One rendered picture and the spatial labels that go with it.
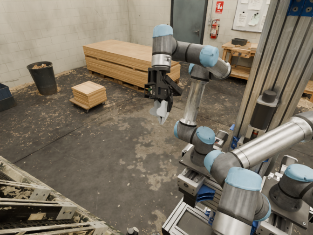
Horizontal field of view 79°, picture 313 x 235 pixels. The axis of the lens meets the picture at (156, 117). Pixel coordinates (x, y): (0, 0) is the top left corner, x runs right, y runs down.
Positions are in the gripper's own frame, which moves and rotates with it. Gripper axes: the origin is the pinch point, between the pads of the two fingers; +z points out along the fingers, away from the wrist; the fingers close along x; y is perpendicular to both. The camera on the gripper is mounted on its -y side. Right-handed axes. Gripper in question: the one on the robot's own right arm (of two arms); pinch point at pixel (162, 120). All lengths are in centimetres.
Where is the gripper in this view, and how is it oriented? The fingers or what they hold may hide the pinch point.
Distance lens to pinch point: 73.9
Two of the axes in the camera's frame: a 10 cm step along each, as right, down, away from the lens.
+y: -7.3, 0.0, -6.9
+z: -0.4, 10.0, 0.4
